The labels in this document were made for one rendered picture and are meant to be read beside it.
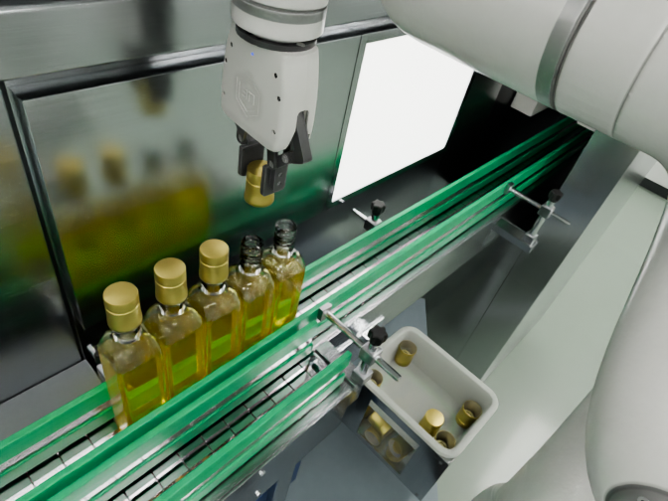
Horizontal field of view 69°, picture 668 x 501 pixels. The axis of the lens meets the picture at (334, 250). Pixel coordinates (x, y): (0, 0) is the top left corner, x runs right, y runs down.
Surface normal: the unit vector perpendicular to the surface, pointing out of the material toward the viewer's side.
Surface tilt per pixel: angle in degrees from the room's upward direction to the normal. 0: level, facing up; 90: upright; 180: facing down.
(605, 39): 80
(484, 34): 103
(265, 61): 86
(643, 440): 65
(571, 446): 56
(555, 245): 90
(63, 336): 90
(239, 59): 88
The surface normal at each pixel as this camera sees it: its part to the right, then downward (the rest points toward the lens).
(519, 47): -0.74, 0.53
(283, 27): 0.18, 0.71
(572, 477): -0.68, -0.43
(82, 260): 0.70, 0.57
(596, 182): -0.69, 0.39
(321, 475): 0.18, -0.72
